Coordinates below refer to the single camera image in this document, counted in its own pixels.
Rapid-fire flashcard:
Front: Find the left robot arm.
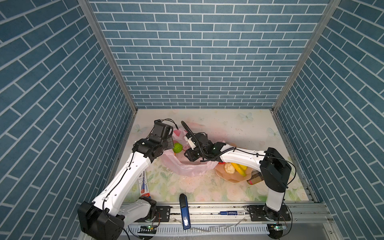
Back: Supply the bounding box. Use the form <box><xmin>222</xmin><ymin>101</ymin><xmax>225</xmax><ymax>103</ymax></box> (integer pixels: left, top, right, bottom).
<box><xmin>78</xmin><ymin>120</ymin><xmax>174</xmax><ymax>240</ymax></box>

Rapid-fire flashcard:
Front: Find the yellow fake banana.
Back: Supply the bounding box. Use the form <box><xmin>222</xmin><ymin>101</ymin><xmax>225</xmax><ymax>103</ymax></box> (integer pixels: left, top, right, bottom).
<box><xmin>231</xmin><ymin>163</ymin><xmax>248</xmax><ymax>177</ymax></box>

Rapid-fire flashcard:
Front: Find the green fake lime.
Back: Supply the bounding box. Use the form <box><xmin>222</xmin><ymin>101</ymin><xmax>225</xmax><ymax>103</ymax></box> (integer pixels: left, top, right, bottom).
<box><xmin>173</xmin><ymin>143</ymin><xmax>183</xmax><ymax>154</ymax></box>

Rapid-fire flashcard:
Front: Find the pink plastic bag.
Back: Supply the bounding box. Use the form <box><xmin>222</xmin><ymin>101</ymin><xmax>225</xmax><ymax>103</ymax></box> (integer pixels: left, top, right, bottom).
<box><xmin>159</xmin><ymin>129</ymin><xmax>218</xmax><ymax>177</ymax></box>

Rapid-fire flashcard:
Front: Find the blue marker pen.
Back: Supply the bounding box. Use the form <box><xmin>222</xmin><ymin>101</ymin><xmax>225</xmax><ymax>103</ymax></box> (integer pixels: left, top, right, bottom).
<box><xmin>219</xmin><ymin>211</ymin><xmax>246</xmax><ymax>216</ymax></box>

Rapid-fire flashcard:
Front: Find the red white blue tube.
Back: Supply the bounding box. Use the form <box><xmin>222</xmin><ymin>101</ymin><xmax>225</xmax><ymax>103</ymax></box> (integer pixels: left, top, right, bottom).
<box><xmin>138</xmin><ymin>171</ymin><xmax>151</xmax><ymax>198</ymax></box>

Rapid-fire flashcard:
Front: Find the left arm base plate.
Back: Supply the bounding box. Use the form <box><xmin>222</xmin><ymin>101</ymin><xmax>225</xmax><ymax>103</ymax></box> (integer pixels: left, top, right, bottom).
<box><xmin>149</xmin><ymin>206</ymin><xmax>171</xmax><ymax>223</ymax></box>

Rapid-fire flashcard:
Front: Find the white slotted cable duct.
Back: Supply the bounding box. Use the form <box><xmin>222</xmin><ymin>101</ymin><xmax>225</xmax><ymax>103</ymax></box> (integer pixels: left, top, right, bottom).
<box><xmin>130</xmin><ymin>224</ymin><xmax>270</xmax><ymax>237</ymax></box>

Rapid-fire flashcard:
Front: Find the blue black handheld device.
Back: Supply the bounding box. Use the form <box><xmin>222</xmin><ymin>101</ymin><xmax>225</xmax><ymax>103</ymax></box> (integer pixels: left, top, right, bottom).
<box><xmin>179</xmin><ymin>194</ymin><xmax>191</xmax><ymax>230</ymax></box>

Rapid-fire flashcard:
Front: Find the pink scalloped bowl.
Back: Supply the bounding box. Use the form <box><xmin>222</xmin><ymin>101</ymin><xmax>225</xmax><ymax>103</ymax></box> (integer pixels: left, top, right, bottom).
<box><xmin>215</xmin><ymin>163</ymin><xmax>254</xmax><ymax>184</ymax></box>

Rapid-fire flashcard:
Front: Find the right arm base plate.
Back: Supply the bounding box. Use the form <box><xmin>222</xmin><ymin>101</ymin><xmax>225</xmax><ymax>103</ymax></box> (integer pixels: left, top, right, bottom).
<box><xmin>246</xmin><ymin>205</ymin><xmax>292</xmax><ymax>222</ymax></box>

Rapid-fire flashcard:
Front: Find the beige fake garlic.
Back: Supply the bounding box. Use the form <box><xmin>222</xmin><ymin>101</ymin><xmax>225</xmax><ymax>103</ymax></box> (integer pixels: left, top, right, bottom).
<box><xmin>224</xmin><ymin>163</ymin><xmax>236</xmax><ymax>175</ymax></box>

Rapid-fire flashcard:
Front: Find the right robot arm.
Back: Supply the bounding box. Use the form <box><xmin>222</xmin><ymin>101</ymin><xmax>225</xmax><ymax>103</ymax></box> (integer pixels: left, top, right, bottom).
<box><xmin>184</xmin><ymin>133</ymin><xmax>292</xmax><ymax>221</ymax></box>

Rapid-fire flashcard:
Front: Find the aluminium front rail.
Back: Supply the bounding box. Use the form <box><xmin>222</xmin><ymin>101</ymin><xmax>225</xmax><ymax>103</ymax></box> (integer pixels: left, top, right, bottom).
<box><xmin>85</xmin><ymin>202</ymin><xmax>335</xmax><ymax>226</ymax></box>

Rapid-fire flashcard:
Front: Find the plaid cylindrical can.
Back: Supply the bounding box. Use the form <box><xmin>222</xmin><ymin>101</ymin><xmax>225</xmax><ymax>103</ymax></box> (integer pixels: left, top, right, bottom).
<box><xmin>247</xmin><ymin>171</ymin><xmax>264</xmax><ymax>185</ymax></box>

